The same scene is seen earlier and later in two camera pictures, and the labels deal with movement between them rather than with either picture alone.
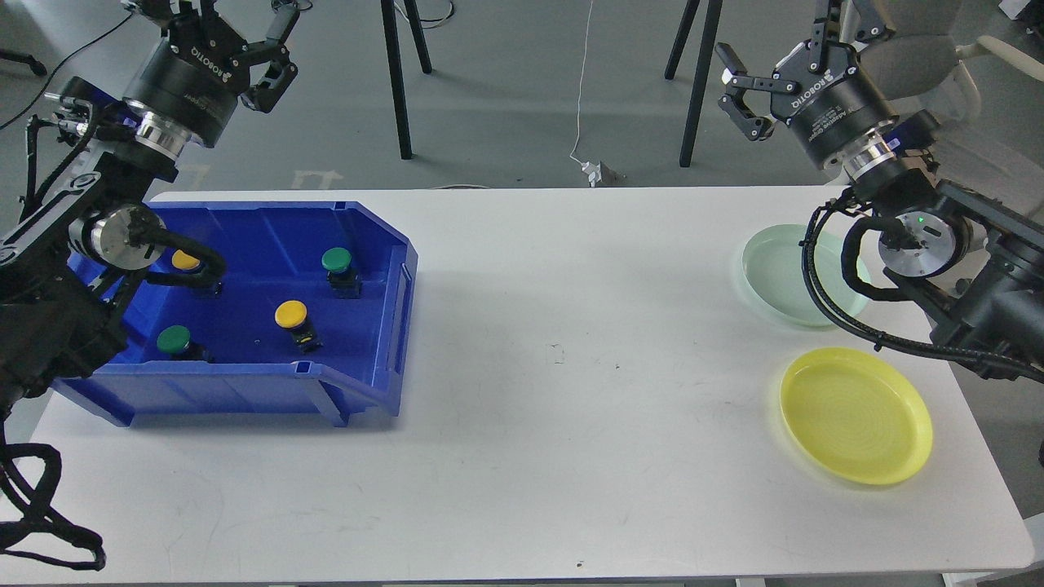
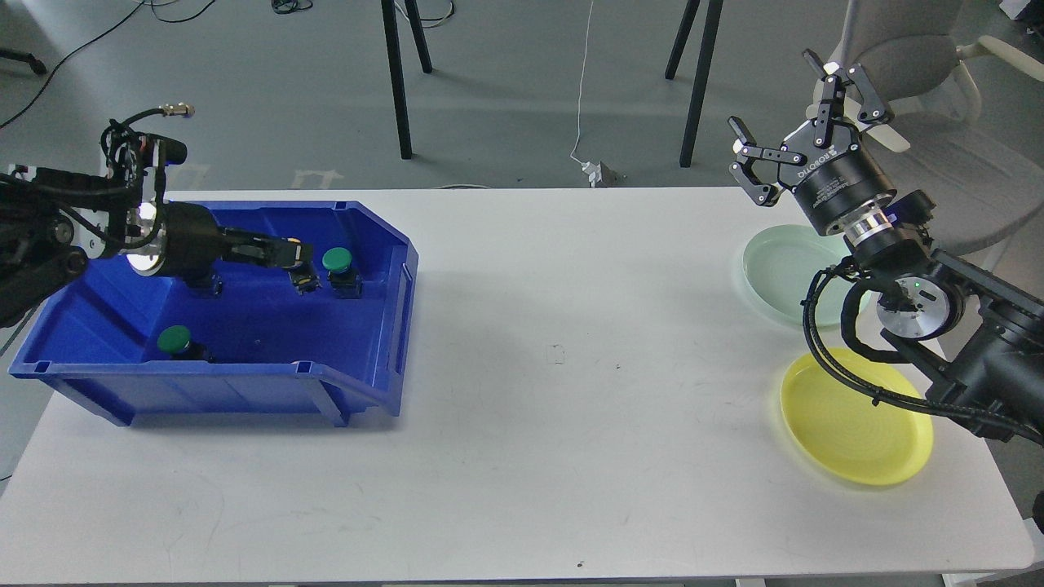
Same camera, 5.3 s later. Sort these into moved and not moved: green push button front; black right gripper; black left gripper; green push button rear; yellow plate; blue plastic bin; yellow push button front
Moved: black right gripper; yellow push button front; black left gripper
Not moved: yellow plate; green push button front; blue plastic bin; green push button rear
